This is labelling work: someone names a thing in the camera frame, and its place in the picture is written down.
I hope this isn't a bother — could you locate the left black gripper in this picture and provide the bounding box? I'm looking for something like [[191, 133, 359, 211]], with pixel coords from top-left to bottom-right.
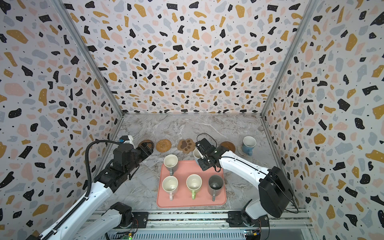
[[125, 140, 153, 176]]

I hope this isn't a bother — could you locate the white mug blue handle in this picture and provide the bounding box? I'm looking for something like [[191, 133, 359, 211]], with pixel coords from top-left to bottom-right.
[[193, 148, 202, 165]]

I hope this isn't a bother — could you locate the dark brown round coaster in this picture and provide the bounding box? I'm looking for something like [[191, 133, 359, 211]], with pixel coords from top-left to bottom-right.
[[138, 140, 154, 151], [220, 141, 236, 153]]

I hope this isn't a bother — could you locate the woven tan round coaster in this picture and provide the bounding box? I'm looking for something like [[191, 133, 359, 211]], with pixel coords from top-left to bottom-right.
[[156, 139, 172, 153]]

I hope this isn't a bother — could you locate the white mug grey handle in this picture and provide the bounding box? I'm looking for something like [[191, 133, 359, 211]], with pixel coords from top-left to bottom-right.
[[164, 154, 179, 176]]

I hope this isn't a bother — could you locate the light blue mug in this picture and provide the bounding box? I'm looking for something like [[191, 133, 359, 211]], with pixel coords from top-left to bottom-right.
[[242, 136, 257, 156]]

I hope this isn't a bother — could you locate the white mug pink handle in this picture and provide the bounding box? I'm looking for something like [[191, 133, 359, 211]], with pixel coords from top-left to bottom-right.
[[162, 176, 179, 201]]

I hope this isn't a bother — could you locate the clear patterned round coaster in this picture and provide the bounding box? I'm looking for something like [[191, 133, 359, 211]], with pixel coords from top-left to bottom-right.
[[237, 145, 245, 156]]

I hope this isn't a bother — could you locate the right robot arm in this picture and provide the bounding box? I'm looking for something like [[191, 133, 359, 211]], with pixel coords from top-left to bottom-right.
[[196, 138, 294, 221]]

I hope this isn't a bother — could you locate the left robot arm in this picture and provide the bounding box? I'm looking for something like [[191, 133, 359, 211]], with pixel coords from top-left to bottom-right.
[[28, 136, 155, 240]]

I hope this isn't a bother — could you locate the brown paw print coaster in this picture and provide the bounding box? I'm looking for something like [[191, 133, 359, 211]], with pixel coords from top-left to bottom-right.
[[177, 139, 196, 154]]

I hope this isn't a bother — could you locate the grey metal mug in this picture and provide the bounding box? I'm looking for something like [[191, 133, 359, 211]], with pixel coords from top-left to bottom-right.
[[208, 175, 224, 202]]

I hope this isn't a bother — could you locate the pink rectangular tray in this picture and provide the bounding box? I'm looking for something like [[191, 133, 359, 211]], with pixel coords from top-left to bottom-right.
[[157, 161, 227, 208]]

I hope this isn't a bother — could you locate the white mug green handle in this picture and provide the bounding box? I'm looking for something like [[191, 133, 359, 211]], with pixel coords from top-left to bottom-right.
[[186, 174, 203, 200]]

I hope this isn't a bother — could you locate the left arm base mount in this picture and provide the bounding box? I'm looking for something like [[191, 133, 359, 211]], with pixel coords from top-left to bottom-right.
[[118, 212, 149, 230]]

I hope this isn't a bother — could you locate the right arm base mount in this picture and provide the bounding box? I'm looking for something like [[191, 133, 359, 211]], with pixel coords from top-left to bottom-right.
[[226, 211, 269, 228]]

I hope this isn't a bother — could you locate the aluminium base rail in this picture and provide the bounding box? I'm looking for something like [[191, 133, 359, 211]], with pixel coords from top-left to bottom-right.
[[56, 208, 319, 240]]

